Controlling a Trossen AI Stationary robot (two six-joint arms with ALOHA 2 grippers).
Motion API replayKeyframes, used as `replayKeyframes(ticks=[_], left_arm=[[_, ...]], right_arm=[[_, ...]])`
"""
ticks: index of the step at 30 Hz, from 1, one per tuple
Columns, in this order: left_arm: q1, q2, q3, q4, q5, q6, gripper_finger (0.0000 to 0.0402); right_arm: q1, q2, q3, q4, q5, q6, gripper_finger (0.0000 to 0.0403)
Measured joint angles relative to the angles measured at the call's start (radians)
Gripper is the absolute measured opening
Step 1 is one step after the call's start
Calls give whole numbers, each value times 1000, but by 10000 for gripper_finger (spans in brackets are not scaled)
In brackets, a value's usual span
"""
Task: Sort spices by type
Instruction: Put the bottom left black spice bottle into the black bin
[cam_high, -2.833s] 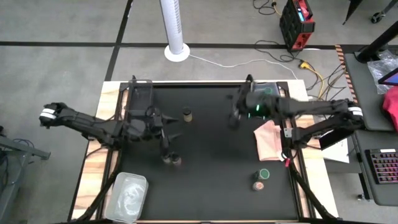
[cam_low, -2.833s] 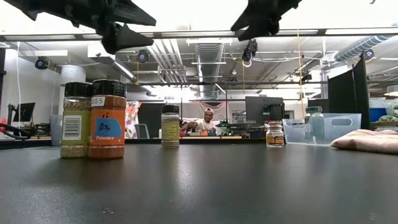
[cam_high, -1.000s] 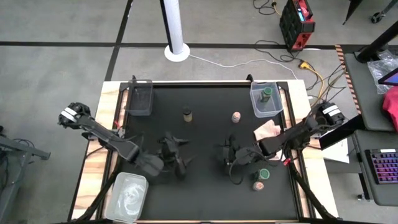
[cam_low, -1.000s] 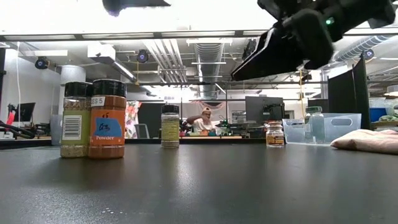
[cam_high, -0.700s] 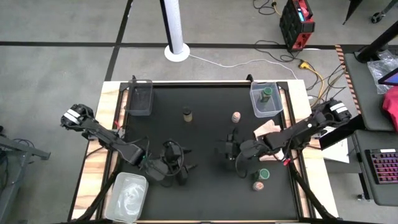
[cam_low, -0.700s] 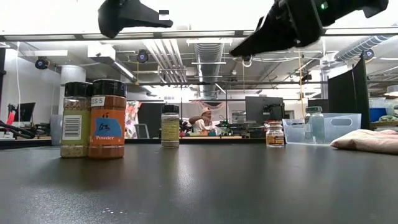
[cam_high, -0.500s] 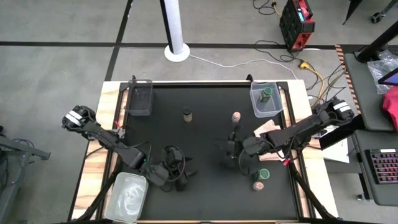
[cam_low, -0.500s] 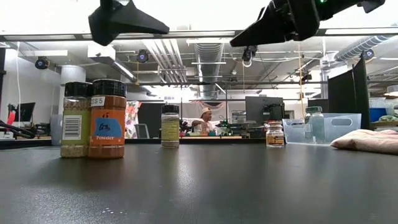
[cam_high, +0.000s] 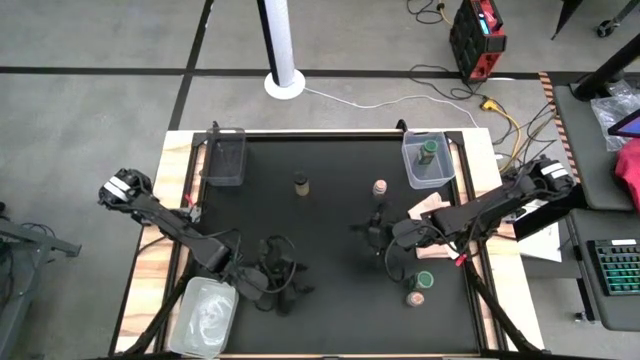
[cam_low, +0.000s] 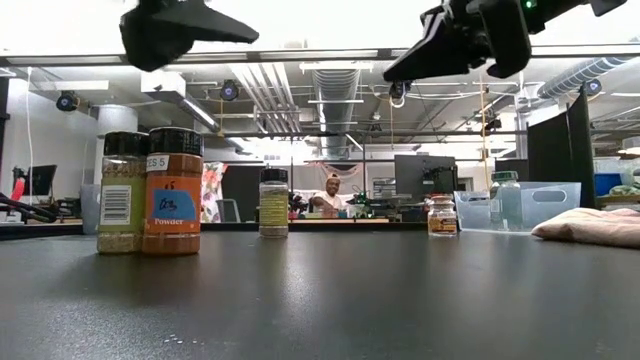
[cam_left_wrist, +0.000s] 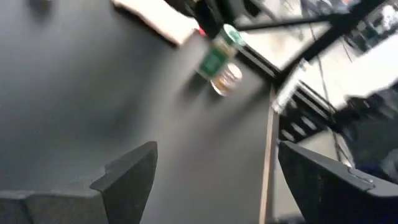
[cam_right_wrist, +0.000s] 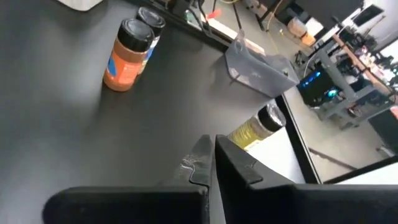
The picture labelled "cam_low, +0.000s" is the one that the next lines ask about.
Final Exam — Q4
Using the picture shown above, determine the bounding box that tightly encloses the black table mat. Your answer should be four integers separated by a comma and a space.
0, 229, 640, 360

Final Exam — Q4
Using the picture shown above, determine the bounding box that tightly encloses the black-lid jar green label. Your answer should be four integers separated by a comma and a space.
96, 131, 150, 255
258, 167, 290, 239

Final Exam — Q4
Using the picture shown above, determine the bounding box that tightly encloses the floral cloth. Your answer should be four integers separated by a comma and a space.
200, 161, 230, 224

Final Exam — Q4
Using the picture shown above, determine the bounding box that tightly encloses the grey office chair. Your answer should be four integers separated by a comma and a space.
215, 198, 241, 224

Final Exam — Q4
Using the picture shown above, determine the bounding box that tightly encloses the cork-stoppered glass spice jar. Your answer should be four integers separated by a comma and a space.
427, 193, 459, 238

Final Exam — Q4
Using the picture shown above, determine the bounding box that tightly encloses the clear plastic bin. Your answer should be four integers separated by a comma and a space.
453, 181, 583, 235
78, 182, 104, 236

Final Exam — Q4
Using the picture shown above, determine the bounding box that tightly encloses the person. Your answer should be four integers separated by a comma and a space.
308, 173, 351, 219

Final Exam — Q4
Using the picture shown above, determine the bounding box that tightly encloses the green-lid glass spice jar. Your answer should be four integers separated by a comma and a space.
489, 170, 522, 232

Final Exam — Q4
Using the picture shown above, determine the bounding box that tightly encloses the pink cloth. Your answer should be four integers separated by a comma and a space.
530, 207, 640, 250

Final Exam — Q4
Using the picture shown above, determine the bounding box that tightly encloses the blue storage bin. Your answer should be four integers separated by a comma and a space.
593, 172, 624, 197

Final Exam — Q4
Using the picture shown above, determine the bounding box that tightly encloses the black computer monitor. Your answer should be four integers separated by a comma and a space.
22, 164, 59, 204
393, 154, 459, 206

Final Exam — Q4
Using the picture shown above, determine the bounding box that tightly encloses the silver ceiling duct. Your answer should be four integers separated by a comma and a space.
537, 55, 640, 100
312, 68, 362, 159

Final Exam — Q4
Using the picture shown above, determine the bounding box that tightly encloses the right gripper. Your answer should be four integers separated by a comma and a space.
383, 0, 533, 84

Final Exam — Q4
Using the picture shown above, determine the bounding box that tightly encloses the black partition panel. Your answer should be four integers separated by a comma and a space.
526, 83, 597, 210

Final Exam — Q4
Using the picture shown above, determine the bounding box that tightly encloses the silver horizontal rail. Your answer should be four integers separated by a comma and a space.
0, 43, 640, 69

